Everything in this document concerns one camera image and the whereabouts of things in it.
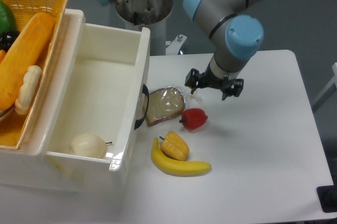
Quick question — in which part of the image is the green pepper toy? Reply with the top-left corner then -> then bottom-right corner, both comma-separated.
0,1 -> 17,34

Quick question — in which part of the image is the black device at edge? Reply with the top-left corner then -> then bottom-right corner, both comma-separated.
316,185 -> 336,213

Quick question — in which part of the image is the yellow banana toy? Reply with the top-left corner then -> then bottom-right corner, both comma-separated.
151,138 -> 212,177

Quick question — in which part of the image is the cream wooden bread toy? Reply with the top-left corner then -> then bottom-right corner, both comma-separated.
15,65 -> 42,115

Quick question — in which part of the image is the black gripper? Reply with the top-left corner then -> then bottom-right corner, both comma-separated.
184,67 -> 244,100

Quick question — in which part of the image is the bagged brown bread slice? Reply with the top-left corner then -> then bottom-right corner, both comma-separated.
143,87 -> 190,127

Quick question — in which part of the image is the orange baguette loaf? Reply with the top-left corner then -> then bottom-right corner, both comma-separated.
1,12 -> 55,110

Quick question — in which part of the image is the white pear toy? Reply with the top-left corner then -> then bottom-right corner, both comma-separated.
69,133 -> 112,158

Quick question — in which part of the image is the white frame at right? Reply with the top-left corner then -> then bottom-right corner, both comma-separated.
311,63 -> 336,113

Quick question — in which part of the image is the white top drawer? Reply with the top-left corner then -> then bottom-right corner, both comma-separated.
47,24 -> 150,172

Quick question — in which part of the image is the black grapes toy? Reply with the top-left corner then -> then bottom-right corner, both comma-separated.
0,30 -> 20,52

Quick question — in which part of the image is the yellow wicker basket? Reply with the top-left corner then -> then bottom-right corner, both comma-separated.
1,0 -> 68,150

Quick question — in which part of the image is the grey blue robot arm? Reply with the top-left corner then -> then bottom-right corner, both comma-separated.
97,0 -> 264,98

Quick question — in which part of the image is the yellow bell pepper toy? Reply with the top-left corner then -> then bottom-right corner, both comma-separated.
160,131 -> 190,161

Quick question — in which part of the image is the red bell pepper toy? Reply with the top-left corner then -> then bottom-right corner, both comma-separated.
179,108 -> 208,130

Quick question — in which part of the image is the white drawer cabinet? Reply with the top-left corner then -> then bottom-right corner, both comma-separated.
1,9 -> 127,194

